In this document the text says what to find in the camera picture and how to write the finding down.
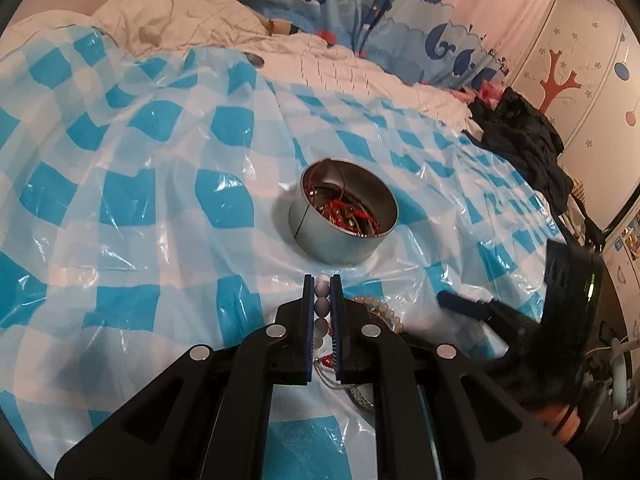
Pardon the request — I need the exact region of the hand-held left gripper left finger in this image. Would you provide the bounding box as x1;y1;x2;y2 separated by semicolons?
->
54;274;317;480

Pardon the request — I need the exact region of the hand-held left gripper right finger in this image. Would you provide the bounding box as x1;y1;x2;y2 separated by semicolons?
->
330;274;584;480

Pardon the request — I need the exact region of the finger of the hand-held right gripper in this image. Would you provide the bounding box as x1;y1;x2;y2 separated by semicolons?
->
437;290;501;322

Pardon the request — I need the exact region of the white bead bracelet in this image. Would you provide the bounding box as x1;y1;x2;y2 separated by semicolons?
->
312;274;335;361

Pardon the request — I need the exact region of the pale bead bracelet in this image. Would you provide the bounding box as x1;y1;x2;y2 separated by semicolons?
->
350;296;407;334

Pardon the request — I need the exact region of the round metal tin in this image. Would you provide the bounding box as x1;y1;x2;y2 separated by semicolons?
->
288;157;399;265

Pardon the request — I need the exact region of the red string bracelet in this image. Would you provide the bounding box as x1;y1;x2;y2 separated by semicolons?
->
325;197;396;236

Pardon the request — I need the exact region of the black braided bracelet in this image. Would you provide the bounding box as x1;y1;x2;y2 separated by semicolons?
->
307;182;351;206

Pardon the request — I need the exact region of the person's right hand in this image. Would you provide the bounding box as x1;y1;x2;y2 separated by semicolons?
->
532;402;583;445

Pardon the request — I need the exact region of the white appliance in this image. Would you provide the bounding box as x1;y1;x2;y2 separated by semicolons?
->
597;337;640;421

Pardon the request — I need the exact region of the black clothing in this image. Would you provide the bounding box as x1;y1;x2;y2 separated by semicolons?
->
462;86;576;208

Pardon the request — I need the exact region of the blue checkered plastic sheet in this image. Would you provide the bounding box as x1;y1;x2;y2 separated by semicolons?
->
0;27;568;480

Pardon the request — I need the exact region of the pink cloth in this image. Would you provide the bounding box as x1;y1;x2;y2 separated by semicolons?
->
452;82;503;108

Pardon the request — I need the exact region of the whale print curtain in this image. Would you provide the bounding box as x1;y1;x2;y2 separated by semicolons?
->
197;0;516;92

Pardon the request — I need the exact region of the white quilt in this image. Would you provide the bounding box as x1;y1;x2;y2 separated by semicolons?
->
0;0;473;126

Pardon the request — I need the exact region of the tree wall sticker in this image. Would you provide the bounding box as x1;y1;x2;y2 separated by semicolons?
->
532;49;583;111

